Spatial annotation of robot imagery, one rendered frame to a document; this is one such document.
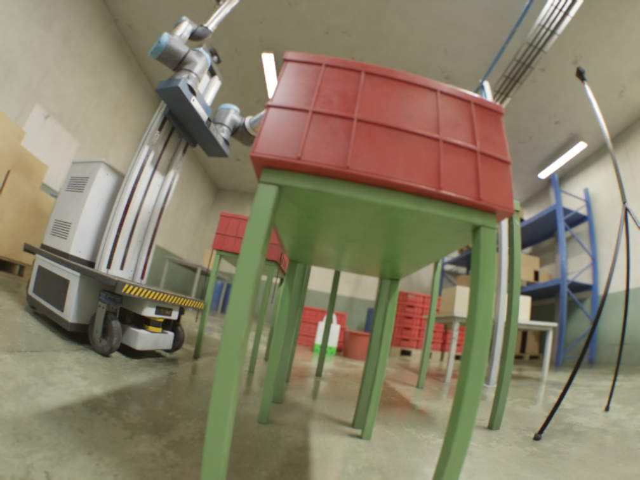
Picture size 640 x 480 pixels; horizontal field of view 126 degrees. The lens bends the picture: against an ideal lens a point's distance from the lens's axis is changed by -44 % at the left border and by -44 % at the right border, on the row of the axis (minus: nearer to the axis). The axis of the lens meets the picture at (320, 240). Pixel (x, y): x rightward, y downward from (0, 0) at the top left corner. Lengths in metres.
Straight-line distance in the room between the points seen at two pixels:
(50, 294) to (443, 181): 1.46
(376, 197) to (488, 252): 0.18
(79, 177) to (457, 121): 1.63
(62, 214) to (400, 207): 1.58
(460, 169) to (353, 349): 2.84
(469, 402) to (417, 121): 0.41
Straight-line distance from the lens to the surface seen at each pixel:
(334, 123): 0.42
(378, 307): 0.99
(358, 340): 3.13
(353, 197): 0.39
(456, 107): 0.52
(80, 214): 1.54
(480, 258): 0.43
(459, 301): 2.47
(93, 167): 1.64
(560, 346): 5.42
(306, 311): 3.68
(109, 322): 1.23
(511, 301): 1.25
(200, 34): 2.25
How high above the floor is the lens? 0.35
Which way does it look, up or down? 16 degrees up
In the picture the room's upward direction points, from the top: 11 degrees clockwise
